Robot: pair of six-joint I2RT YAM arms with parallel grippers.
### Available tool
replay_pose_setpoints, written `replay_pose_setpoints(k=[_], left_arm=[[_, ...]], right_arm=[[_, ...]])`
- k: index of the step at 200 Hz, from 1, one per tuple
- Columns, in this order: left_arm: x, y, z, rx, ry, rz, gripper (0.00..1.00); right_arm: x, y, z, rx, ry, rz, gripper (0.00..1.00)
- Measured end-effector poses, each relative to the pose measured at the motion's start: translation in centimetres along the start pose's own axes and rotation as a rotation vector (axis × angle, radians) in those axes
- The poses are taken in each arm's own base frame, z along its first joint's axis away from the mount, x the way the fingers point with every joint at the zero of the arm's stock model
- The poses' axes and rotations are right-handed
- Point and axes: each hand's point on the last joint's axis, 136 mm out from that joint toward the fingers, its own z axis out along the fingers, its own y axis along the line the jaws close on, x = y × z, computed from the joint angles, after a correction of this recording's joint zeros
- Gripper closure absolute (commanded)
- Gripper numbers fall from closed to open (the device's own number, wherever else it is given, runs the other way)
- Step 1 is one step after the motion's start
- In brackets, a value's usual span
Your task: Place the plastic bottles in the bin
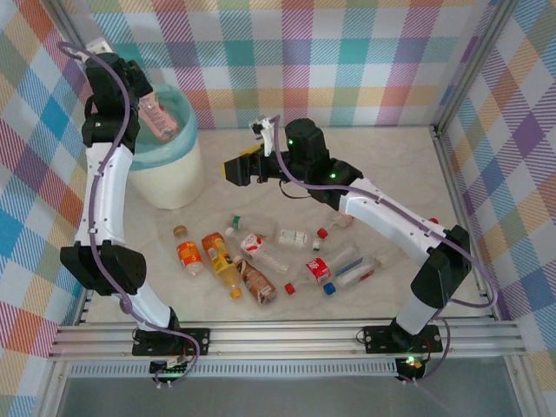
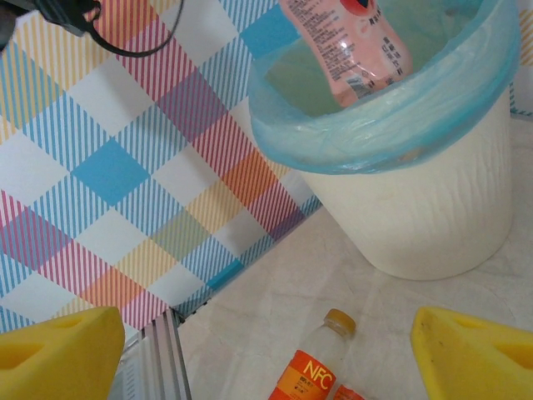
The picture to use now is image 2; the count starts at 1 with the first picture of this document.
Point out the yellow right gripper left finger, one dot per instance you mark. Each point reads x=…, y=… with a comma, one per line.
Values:
x=62, y=371

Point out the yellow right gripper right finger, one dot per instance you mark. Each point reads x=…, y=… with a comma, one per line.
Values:
x=470, y=371

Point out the orange NFC label juice bottle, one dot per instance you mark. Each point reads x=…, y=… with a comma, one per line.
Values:
x=308, y=375
x=347, y=393

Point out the cream plastic bin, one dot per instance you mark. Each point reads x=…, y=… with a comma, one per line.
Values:
x=416, y=216

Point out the blue plastic bin liner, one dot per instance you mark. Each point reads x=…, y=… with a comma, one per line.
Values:
x=375, y=137

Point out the pink label plastic bottle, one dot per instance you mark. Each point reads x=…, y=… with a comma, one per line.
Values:
x=345, y=50

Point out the wide aluminium base rail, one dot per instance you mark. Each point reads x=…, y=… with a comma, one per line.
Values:
x=158, y=358

